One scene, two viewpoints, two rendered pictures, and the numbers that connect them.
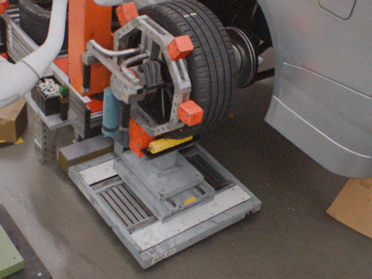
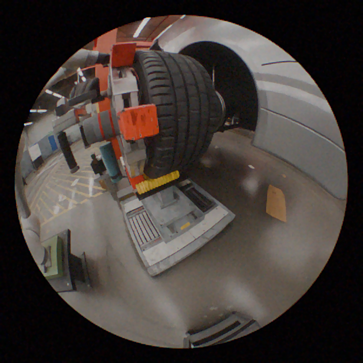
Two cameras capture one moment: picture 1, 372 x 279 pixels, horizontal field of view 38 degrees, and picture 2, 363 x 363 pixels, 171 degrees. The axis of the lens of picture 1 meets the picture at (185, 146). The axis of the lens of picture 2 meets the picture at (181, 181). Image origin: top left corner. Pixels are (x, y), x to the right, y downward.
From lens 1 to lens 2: 2.21 m
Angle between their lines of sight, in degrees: 9
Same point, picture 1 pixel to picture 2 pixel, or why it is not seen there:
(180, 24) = not seen: hidden behind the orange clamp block
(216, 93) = (185, 93)
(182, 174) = (180, 204)
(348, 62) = not seen: outside the picture
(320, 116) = (331, 119)
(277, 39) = (243, 49)
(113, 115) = (108, 164)
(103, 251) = (129, 258)
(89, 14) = (102, 104)
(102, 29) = not seen: hidden behind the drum
